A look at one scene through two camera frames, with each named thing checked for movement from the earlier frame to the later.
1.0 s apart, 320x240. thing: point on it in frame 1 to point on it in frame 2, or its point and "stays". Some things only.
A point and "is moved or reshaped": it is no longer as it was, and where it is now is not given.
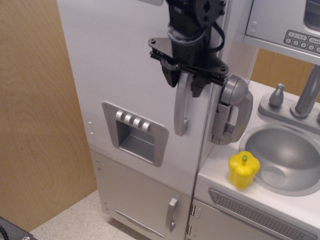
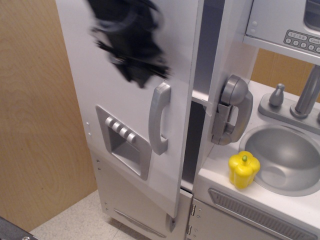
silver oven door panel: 224,216 stays
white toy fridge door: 131,114 is moved or reshaped
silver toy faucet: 309,95 stays
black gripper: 192,55 to 127,32
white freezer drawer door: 144,208 stays
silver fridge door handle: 182,96 to 160,99
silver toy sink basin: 289,158 stays
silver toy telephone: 234,112 stays
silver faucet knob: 277,97 stays
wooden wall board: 45,164 stays
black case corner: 9,231 stays
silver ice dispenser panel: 135,135 to 133,150
